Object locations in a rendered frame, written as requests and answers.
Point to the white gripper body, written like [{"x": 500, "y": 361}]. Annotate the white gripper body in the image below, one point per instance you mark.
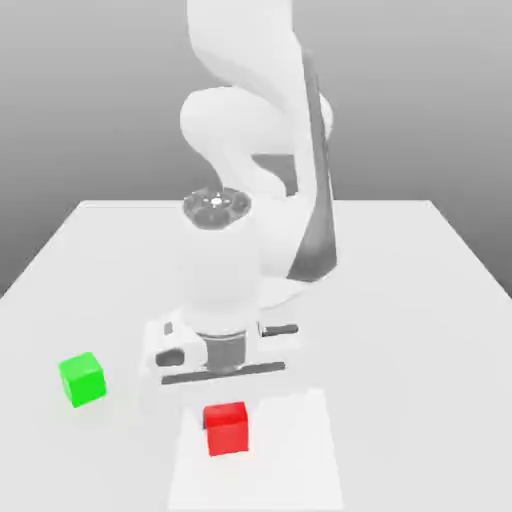
[{"x": 224, "y": 375}]

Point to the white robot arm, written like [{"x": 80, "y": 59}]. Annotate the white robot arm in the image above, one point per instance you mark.
[{"x": 240, "y": 120}]

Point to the small red cube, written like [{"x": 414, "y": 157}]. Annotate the small red cube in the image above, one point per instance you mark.
[{"x": 226, "y": 430}]

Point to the small green cube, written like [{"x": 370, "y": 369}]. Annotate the small green cube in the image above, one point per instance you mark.
[{"x": 83, "y": 379}]

